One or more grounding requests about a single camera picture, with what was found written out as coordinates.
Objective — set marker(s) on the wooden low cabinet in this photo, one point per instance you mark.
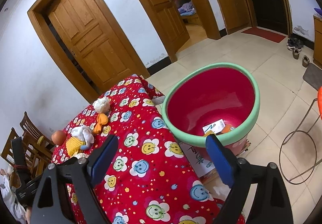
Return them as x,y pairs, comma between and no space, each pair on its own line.
317,56

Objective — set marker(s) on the wooden chair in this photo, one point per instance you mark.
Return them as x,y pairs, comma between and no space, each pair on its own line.
35,155
32,131

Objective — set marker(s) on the red smiley flower tablecloth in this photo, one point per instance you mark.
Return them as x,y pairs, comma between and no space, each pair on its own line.
149,180

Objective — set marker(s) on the orange cardboard box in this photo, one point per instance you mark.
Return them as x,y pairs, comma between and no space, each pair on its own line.
228,128

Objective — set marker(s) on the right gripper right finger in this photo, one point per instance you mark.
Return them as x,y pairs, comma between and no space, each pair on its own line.
271,201

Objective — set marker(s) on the red bin green rim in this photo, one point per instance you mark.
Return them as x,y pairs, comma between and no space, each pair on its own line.
217,91

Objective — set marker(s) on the white paper ball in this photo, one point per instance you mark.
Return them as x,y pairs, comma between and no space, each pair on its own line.
102,105
80,155

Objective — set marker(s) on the cardboard box under bin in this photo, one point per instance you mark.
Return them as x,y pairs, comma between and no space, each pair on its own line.
199,161

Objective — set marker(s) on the near wooden chair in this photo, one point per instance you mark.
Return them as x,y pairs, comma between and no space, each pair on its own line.
35,155

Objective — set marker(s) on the closed wooden door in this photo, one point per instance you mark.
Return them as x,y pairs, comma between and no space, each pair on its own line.
91,40

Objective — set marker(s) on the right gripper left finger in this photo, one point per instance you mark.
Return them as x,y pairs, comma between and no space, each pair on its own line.
52,203

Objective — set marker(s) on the red doormat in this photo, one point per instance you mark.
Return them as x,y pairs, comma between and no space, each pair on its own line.
269,35

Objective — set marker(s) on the open wooden door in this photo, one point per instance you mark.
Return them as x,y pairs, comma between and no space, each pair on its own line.
166,19

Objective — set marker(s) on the white teal carton box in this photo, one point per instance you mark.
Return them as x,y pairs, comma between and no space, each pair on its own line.
216,128

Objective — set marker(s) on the yellow foam fruit net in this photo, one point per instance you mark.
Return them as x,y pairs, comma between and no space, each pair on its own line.
73,145

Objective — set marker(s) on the wooden wall panel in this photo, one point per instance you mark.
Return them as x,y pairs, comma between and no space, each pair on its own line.
235,14

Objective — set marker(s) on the white cloth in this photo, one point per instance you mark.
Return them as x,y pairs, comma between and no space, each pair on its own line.
84,133

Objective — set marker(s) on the far wooden chair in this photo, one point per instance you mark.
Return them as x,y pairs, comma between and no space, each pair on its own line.
32,131

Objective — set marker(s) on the grey floor mat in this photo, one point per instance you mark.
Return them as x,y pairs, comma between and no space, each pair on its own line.
313,76

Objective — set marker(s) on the orange wrapper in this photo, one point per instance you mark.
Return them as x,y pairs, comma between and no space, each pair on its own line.
102,120

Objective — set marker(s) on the red apple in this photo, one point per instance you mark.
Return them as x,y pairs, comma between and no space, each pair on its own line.
58,137

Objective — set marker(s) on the pair of shoes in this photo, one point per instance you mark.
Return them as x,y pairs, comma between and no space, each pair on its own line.
294,44

